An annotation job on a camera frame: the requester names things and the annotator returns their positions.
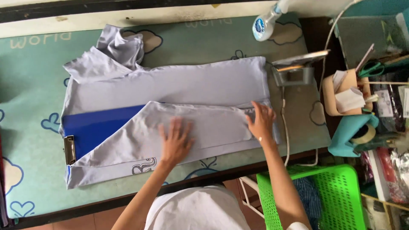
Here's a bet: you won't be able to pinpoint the person's left hand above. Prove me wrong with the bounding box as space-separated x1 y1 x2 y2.
158 116 196 167

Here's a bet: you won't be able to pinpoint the person's right hand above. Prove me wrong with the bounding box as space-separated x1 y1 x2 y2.
245 101 277 147

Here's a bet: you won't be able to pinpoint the light lavender shirt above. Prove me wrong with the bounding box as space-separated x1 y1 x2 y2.
59 24 282 190

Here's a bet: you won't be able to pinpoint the grey clothes iron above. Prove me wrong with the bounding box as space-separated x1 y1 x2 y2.
271 49 331 87

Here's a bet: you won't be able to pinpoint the person's white top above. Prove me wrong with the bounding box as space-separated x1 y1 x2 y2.
144 185 310 230

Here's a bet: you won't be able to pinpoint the beige desk organiser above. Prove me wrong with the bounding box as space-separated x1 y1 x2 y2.
322 68 373 116

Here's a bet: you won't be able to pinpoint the teal tape dispenser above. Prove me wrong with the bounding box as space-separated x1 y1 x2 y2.
328 113 380 158

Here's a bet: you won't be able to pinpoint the blue clipboard with metal clip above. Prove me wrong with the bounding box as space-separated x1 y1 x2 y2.
61 104 148 165

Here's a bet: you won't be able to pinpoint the blue striped cloth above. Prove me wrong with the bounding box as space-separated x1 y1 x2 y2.
292 177 323 229

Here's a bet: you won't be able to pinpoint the white folded papers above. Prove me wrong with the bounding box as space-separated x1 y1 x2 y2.
332 70 367 114

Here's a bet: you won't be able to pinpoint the clear spray bottle blue label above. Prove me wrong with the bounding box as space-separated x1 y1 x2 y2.
252 0 291 42

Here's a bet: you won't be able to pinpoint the beige tape roll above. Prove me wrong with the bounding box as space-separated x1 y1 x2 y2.
351 124 377 145

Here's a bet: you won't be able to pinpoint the green plastic laundry basket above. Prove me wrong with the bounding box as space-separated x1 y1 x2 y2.
256 164 367 230

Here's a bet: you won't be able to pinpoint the cluttered side shelf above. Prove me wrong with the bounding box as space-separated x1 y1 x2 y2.
332 10 409 230

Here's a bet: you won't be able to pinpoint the teal printed ironing mat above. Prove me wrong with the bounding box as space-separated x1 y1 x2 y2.
0 13 332 220

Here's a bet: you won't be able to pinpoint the white iron power cord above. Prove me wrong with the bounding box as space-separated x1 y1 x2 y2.
281 0 365 167

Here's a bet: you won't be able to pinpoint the green handled scissors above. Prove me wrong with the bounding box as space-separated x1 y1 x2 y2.
357 60 386 78

